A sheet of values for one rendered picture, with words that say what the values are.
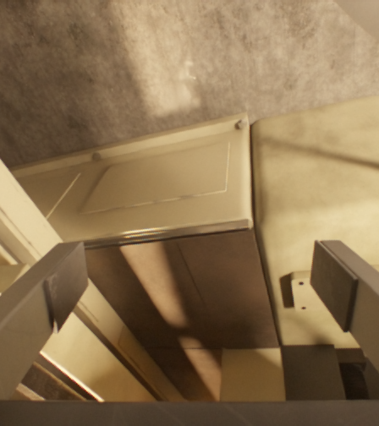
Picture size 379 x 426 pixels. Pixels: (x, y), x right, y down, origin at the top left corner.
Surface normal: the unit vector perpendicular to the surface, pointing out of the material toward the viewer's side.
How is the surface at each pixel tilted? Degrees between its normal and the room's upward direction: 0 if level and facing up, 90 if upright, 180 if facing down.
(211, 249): 0
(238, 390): 90
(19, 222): 90
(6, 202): 90
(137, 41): 0
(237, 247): 0
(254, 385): 90
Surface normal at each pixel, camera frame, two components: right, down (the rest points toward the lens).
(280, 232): -0.14, 0.65
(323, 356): -0.29, -0.75
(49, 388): 0.95, -0.14
